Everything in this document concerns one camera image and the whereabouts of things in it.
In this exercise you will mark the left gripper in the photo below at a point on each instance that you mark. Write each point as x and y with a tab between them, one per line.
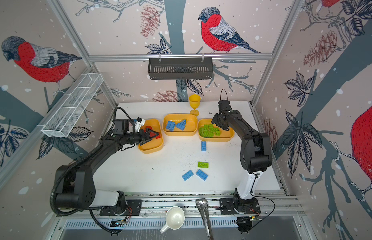
143	139

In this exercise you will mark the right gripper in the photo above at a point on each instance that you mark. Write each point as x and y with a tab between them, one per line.
216	119

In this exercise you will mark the blue lego brick upturned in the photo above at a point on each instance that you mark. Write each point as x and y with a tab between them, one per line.
170	126

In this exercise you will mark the blue lego brick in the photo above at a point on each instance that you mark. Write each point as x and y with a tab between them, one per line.
202	175
203	146
187	175

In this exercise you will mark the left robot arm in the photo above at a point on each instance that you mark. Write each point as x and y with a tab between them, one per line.
74	188

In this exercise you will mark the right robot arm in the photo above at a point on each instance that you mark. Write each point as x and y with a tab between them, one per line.
255	155

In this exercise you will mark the left yellow bin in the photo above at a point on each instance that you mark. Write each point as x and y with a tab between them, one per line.
154	146

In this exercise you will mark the yellow bin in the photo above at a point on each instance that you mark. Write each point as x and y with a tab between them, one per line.
225	136
154	146
191	125

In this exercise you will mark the green long lego brick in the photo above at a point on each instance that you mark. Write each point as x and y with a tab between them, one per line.
215	131

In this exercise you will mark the right yellow bin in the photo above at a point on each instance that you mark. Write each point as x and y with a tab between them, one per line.
225	136

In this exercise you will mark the green lego brick upper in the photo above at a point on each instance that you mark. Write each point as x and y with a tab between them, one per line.
206	129

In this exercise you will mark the green lego brick centre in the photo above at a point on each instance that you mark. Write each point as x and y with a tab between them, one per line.
201	131

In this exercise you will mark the middle yellow bin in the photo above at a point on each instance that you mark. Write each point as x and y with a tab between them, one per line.
191	125

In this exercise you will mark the yellow plastic goblet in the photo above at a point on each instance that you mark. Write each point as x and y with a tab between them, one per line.
194	101

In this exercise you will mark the green lego brick right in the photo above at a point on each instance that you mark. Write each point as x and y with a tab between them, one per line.
203	165

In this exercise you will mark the black hanging basket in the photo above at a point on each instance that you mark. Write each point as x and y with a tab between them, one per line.
180	69

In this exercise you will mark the white measuring cup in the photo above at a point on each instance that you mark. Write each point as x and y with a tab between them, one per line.
175	218

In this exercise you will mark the metal tongs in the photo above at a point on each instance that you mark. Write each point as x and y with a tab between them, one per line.
203	207

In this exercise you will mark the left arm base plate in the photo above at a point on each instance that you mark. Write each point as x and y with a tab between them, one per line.
129	208

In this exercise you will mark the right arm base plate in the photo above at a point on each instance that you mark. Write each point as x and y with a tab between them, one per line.
239	207

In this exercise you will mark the white wire mesh basket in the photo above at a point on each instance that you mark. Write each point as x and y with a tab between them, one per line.
75	102

